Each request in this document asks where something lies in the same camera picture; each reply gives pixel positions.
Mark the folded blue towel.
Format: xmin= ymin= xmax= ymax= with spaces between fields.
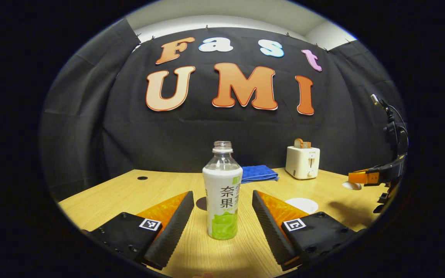
xmin=241 ymin=165 xmax=279 ymax=184

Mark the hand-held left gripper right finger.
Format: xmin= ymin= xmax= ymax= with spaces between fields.
xmin=252 ymin=190 xmax=366 ymax=271

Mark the white toaster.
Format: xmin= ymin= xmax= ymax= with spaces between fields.
xmin=285 ymin=146 xmax=321 ymax=180

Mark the clear water bottle white label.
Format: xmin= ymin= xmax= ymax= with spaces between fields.
xmin=202 ymin=141 xmax=243 ymax=241

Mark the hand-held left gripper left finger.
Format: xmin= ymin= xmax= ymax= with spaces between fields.
xmin=82 ymin=191 xmax=195 ymax=270

